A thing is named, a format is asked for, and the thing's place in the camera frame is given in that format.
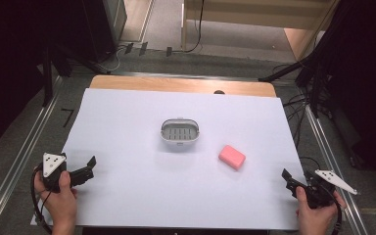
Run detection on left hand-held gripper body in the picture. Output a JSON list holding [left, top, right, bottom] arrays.
[[41, 152, 73, 194]]

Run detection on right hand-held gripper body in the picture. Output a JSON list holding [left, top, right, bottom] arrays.
[[298, 168, 359, 210]]

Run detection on person's right hand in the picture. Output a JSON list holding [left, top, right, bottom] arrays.
[[295, 185, 348, 228]]

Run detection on person's left hand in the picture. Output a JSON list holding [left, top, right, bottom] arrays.
[[33, 169, 78, 227]]

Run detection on white paper sheet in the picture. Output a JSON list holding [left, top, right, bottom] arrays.
[[29, 87, 305, 231]]

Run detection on black tape corner mark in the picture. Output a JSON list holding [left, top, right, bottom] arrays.
[[60, 108, 75, 128]]

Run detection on black metal stand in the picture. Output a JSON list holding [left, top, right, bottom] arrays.
[[258, 48, 334, 119], [40, 45, 74, 108]]

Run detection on white and grey soap dish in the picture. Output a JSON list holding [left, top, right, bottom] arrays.
[[160, 117, 201, 145]]

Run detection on dark curtain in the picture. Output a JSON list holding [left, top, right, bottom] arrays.
[[0, 0, 94, 157], [302, 0, 376, 194]]

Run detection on wooden table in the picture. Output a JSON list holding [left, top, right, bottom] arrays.
[[88, 74, 278, 99]]

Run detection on dark grey cabinet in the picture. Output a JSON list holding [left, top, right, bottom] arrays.
[[80, 0, 128, 64]]

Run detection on light wooden cabinet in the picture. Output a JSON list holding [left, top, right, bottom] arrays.
[[180, 0, 341, 62]]

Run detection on silver metal floor rail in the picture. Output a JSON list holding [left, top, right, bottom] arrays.
[[302, 94, 370, 235], [0, 73, 64, 235]]

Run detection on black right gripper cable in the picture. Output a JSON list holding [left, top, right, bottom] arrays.
[[319, 182, 345, 235]]

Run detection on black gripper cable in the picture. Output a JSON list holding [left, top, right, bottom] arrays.
[[319, 182, 345, 235], [29, 165, 54, 235]]

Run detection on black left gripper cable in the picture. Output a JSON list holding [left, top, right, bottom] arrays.
[[29, 165, 54, 235]]

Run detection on black floor cables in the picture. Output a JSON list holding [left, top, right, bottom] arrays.
[[272, 63, 322, 170]]

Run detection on white floor cable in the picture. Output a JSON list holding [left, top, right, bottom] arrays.
[[96, 44, 127, 74]]

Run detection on black hanging cable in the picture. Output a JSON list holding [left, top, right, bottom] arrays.
[[183, 0, 206, 54]]

